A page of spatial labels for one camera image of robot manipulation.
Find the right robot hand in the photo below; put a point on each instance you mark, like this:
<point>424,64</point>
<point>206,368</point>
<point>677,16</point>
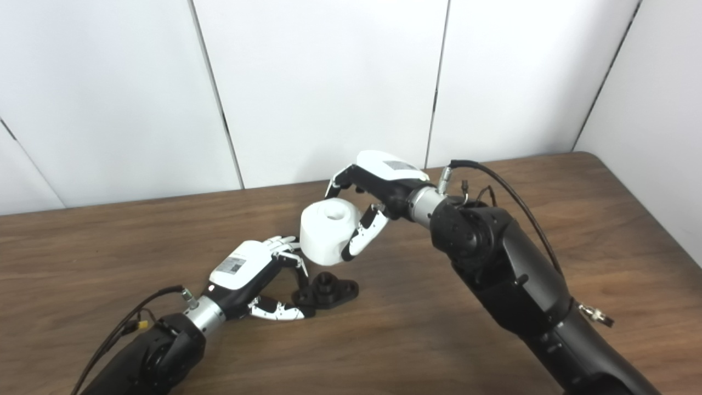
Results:
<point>392,184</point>

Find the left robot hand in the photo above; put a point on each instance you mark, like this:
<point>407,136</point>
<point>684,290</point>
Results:
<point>241,266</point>

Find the round white plastic piece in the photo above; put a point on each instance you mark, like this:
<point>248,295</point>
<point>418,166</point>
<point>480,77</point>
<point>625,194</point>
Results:
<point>326,236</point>

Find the black flanged holder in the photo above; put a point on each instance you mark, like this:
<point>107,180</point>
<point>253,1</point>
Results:
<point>334,291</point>

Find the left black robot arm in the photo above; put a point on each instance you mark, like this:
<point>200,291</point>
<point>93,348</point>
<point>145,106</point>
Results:
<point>153,356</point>

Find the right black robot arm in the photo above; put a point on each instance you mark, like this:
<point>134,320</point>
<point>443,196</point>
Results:
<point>510,280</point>

